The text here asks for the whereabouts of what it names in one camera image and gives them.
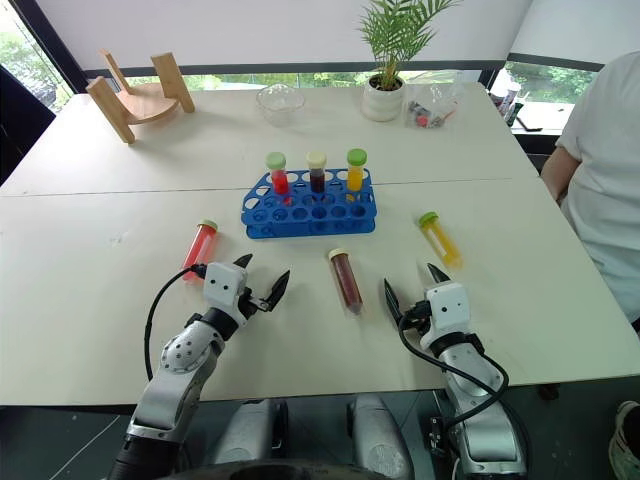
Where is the silver robot left leg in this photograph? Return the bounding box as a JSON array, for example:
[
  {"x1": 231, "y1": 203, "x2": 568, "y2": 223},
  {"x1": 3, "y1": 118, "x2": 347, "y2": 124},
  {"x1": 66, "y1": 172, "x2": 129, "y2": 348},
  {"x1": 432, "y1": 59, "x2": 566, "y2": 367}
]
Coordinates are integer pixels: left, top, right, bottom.
[{"x1": 213, "y1": 398, "x2": 290, "y2": 467}]

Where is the clutter on window sill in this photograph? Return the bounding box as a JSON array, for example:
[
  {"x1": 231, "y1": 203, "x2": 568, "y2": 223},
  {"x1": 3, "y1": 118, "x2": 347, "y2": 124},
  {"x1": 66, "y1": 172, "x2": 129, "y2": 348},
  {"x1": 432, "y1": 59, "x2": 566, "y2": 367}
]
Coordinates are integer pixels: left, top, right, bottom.
[{"x1": 490, "y1": 81, "x2": 545, "y2": 134}]

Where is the white and green shoe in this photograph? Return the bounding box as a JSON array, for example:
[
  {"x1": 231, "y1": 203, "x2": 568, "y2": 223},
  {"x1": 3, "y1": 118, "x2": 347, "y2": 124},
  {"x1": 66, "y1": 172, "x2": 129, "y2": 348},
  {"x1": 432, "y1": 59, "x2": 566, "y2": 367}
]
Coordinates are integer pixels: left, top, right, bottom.
[{"x1": 608, "y1": 399, "x2": 640, "y2": 477}]

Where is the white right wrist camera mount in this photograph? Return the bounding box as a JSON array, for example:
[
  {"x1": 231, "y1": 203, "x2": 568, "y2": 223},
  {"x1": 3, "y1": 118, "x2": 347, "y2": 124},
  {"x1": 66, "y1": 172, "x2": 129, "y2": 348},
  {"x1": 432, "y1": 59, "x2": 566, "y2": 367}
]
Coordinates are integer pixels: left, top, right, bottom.
[{"x1": 424, "y1": 281, "x2": 474, "y2": 337}]

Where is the blue test tube rack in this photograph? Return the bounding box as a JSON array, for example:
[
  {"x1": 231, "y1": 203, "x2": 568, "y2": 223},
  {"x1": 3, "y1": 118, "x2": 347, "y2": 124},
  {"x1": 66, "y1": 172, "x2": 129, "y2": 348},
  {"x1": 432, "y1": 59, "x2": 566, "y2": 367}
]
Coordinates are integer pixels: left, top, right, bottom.
[{"x1": 242, "y1": 168, "x2": 377, "y2": 241}]

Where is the clear plastic bag with parts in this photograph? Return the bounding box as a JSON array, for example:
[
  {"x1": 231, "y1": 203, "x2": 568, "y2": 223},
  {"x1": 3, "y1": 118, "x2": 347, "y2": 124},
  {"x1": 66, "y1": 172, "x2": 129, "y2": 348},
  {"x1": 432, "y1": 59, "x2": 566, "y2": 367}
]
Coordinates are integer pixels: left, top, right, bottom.
[{"x1": 403, "y1": 81, "x2": 465, "y2": 132}]

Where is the red tube pale green cap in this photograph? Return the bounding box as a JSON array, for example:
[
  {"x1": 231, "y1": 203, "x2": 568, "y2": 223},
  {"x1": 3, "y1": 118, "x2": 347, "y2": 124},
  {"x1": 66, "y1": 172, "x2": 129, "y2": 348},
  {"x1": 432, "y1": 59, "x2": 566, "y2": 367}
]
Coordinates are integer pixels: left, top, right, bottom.
[{"x1": 180, "y1": 218, "x2": 221, "y2": 287}]

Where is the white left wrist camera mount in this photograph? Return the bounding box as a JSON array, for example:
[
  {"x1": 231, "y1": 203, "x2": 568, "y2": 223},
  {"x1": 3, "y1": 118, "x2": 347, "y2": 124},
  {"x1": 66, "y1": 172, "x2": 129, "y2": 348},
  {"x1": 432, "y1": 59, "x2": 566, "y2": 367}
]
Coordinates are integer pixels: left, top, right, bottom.
[{"x1": 203, "y1": 261, "x2": 250, "y2": 310}]

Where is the dark rounded robot body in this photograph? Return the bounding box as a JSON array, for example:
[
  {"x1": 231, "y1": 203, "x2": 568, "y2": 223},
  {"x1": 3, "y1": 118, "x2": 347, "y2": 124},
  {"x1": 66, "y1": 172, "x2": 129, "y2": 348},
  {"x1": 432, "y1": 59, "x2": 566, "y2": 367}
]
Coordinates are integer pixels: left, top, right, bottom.
[{"x1": 172, "y1": 458, "x2": 394, "y2": 480}]

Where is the yellow tube green cap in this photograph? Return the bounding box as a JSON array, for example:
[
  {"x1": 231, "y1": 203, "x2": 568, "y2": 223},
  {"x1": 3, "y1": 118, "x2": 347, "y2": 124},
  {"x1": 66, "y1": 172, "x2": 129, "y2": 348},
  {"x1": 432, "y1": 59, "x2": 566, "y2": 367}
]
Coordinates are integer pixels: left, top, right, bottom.
[{"x1": 418, "y1": 210, "x2": 464, "y2": 272}]

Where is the silver robot leg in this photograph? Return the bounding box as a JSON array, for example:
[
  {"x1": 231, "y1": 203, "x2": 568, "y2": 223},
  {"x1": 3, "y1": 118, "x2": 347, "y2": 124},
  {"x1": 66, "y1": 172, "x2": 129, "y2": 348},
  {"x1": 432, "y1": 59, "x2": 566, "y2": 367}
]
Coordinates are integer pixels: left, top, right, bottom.
[
  {"x1": 213, "y1": 398, "x2": 290, "y2": 467},
  {"x1": 346, "y1": 393, "x2": 415, "y2": 480}
]

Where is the dark red tube cream cap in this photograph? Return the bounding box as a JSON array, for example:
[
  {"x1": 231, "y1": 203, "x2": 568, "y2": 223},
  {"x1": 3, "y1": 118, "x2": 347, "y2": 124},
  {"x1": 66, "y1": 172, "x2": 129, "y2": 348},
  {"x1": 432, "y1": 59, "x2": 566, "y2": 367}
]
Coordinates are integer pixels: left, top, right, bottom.
[
  {"x1": 305, "y1": 150, "x2": 329, "y2": 197},
  {"x1": 327, "y1": 247, "x2": 366, "y2": 317}
]

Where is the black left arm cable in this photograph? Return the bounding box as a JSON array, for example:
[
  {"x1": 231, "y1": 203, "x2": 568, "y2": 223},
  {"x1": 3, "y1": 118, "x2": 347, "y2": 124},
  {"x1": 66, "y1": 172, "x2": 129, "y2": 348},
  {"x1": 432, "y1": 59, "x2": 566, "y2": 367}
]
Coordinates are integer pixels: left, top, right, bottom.
[{"x1": 144, "y1": 263, "x2": 208, "y2": 382}]

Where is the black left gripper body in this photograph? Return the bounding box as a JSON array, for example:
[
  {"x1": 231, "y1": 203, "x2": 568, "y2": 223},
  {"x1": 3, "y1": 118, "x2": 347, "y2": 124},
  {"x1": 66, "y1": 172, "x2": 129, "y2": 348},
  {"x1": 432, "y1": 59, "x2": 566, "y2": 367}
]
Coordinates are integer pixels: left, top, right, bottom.
[{"x1": 237, "y1": 286, "x2": 267, "y2": 330}]

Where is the white ribbed plant pot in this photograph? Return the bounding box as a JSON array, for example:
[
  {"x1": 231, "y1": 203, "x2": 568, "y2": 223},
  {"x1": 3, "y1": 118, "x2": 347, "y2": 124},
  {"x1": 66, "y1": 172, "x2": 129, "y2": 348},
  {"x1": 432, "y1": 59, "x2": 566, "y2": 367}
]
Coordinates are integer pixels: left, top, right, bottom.
[{"x1": 360, "y1": 74, "x2": 407, "y2": 123}]

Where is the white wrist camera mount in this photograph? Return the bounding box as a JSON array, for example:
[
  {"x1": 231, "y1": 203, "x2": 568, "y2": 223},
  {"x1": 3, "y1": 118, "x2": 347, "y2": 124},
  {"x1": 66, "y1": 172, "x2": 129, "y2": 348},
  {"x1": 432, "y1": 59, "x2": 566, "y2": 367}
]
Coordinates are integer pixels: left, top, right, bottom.
[
  {"x1": 424, "y1": 281, "x2": 474, "y2": 337},
  {"x1": 203, "y1": 261, "x2": 250, "y2": 310}
]

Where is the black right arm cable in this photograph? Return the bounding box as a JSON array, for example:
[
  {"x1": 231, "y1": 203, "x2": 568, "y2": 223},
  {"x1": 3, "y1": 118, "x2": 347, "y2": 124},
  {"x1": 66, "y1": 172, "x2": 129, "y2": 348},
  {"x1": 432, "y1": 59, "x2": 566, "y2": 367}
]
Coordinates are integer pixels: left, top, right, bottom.
[{"x1": 397, "y1": 303, "x2": 512, "y2": 432}]

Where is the wooden curved stand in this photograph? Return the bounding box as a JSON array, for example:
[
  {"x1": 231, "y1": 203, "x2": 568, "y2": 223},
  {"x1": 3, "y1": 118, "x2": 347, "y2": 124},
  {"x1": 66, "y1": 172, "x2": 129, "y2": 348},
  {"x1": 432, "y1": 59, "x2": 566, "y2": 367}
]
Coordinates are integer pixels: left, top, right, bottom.
[{"x1": 85, "y1": 48, "x2": 197, "y2": 146}]

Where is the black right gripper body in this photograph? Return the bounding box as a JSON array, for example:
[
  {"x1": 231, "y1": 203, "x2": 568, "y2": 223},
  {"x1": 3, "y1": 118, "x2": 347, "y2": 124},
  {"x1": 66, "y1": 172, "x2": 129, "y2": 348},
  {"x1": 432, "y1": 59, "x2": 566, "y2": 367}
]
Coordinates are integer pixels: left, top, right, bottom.
[{"x1": 399, "y1": 299, "x2": 433, "y2": 335}]

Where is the clear plastic bowl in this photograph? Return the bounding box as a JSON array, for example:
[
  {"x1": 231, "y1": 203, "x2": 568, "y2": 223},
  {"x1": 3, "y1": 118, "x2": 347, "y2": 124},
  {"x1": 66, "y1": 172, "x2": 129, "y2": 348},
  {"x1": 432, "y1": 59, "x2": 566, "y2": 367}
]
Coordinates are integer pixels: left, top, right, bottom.
[{"x1": 255, "y1": 83, "x2": 307, "y2": 129}]

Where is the silver robot right leg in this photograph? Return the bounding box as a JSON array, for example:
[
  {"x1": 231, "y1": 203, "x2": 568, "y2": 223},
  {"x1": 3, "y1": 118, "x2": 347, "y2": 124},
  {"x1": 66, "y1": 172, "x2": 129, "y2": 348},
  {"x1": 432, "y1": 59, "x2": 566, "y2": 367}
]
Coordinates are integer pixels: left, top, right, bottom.
[{"x1": 346, "y1": 393, "x2": 415, "y2": 480}]

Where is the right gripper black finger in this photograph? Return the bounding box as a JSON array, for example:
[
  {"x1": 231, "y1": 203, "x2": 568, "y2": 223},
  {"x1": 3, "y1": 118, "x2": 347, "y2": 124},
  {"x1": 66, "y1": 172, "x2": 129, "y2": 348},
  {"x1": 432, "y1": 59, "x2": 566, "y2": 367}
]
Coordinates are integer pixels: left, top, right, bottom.
[
  {"x1": 425, "y1": 262, "x2": 454, "y2": 287},
  {"x1": 383, "y1": 277, "x2": 404, "y2": 327}
]

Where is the orange tube green cap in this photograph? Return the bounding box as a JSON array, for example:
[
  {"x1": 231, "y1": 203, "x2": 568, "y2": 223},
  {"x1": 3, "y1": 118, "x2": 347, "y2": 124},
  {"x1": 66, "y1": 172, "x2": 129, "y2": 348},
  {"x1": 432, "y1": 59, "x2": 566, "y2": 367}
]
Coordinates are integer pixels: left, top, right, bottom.
[{"x1": 345, "y1": 147, "x2": 369, "y2": 194}]

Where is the person in white shirt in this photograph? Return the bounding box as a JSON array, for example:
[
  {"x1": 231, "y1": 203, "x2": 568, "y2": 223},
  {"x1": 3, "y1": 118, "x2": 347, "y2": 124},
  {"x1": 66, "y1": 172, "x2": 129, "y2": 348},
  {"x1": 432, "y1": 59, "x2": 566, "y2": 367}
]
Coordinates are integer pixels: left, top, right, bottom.
[{"x1": 554, "y1": 49, "x2": 640, "y2": 332}]

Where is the green palm plant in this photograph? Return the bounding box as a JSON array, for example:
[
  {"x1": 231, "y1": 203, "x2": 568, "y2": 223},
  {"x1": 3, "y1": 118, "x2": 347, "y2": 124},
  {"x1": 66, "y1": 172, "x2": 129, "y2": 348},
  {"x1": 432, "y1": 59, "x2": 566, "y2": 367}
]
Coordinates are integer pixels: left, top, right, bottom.
[{"x1": 358, "y1": 0, "x2": 464, "y2": 92}]

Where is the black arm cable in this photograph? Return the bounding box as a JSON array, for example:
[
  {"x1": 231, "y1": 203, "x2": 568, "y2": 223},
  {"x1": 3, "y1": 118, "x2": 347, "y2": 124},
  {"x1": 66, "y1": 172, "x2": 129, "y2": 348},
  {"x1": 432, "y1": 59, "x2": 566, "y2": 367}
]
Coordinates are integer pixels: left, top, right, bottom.
[
  {"x1": 397, "y1": 303, "x2": 512, "y2": 432},
  {"x1": 144, "y1": 263, "x2": 208, "y2": 382}
]

